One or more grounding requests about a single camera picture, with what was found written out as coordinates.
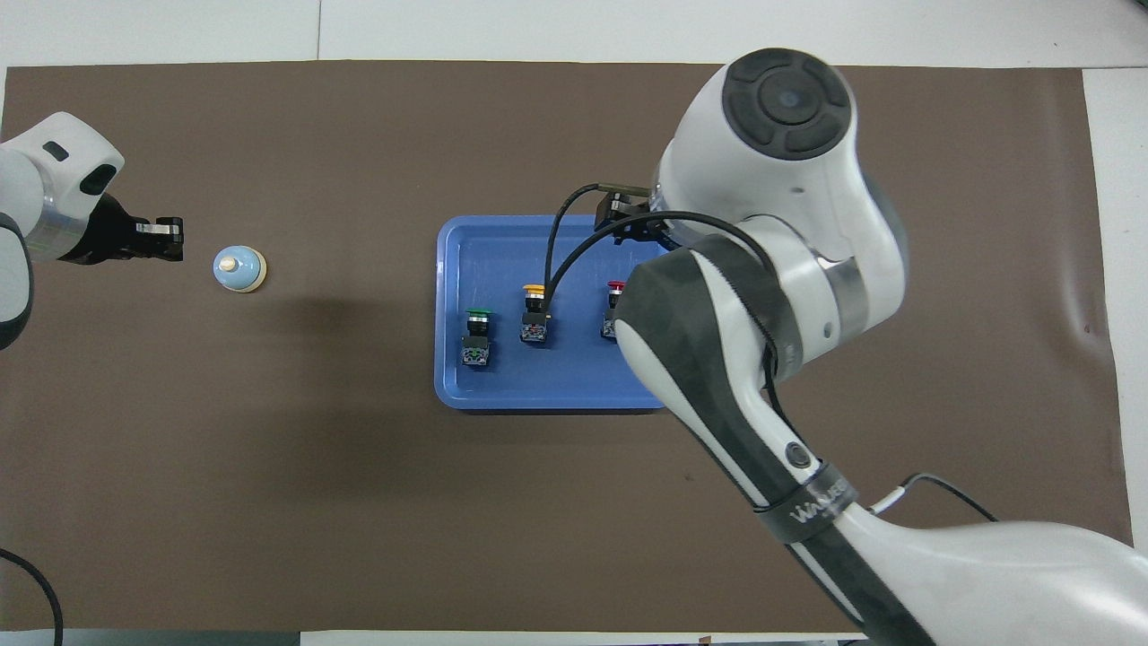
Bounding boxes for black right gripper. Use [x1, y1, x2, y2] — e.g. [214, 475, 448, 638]
[596, 187, 670, 252]

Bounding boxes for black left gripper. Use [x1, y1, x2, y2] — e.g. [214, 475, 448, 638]
[59, 193, 185, 266]

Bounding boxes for red push button switch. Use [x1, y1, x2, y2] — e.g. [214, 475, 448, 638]
[599, 280, 629, 340]

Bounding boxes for yellow push button switch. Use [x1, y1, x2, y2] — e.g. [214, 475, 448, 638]
[520, 284, 553, 345]

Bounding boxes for green push button switch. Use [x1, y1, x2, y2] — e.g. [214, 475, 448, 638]
[460, 309, 495, 368]

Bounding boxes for light blue call bell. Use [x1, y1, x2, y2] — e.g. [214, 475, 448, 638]
[213, 245, 268, 294]

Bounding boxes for blue plastic tray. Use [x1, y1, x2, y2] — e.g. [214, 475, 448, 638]
[434, 214, 674, 412]

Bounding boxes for brown table mat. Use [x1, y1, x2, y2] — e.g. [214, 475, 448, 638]
[0, 60, 1144, 633]

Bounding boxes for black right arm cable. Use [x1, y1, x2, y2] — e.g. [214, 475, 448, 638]
[543, 184, 998, 523]

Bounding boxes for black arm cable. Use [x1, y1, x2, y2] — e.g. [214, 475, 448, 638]
[543, 184, 998, 523]
[0, 549, 65, 646]

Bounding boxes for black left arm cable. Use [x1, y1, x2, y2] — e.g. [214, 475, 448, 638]
[0, 549, 65, 646]

